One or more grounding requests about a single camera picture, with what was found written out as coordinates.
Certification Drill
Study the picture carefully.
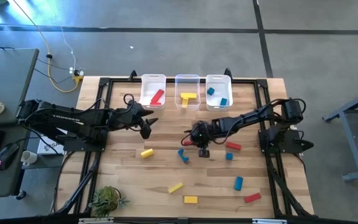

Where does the blue arch wooden block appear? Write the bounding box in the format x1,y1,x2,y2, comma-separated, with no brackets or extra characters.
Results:
177,148,190,164

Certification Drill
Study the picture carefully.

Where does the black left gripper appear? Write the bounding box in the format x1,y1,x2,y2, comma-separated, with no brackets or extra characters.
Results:
121,99,160,140

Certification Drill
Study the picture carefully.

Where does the yellow wooden cylinder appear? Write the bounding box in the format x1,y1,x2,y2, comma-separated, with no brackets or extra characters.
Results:
140,148,155,159

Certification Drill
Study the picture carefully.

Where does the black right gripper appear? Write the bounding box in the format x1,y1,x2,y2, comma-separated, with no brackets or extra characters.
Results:
190,120,219,159

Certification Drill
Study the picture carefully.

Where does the black table frame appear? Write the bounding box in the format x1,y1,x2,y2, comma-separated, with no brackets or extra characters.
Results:
50,76,315,218

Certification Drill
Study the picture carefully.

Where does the grey desk top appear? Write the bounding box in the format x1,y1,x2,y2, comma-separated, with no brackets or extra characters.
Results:
0,48,40,126

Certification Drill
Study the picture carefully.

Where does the blue-grey table frame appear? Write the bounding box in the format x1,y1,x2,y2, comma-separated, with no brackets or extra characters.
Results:
321,85,358,183

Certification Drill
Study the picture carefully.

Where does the black computer mouse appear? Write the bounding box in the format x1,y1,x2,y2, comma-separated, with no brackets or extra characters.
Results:
0,142,21,171

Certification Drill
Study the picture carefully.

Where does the green potted plant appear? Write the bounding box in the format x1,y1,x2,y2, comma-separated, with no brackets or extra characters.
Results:
88,185,131,218

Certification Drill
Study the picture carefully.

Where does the blue rectangular wooden block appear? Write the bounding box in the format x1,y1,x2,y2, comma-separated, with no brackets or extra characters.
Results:
234,175,244,192

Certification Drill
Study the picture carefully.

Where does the white plastic bin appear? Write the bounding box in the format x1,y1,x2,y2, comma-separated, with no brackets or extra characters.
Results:
205,73,233,112
138,73,167,110

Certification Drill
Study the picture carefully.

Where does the white cup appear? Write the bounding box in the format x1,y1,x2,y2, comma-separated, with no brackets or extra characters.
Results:
20,149,39,167

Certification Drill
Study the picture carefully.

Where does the white printed box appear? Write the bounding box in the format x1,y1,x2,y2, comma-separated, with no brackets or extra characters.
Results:
37,136,67,156

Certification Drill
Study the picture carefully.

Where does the yellow floor cable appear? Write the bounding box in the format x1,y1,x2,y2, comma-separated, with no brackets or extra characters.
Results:
11,0,83,94

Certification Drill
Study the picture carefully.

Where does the clear plastic bin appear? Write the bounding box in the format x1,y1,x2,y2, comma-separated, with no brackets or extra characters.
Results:
174,73,201,112

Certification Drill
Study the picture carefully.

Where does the white floor cable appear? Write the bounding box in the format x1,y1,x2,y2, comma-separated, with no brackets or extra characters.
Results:
50,0,77,74

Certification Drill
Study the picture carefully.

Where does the thin yellow wooden block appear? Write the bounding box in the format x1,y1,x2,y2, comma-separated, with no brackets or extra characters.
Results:
168,182,185,194

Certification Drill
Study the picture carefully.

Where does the white bracket strip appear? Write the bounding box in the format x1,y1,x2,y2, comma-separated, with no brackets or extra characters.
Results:
252,218,288,224
78,217,114,223

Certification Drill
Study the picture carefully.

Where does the yellow power plug adapter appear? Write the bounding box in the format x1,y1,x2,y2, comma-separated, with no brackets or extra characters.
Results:
69,67,85,85

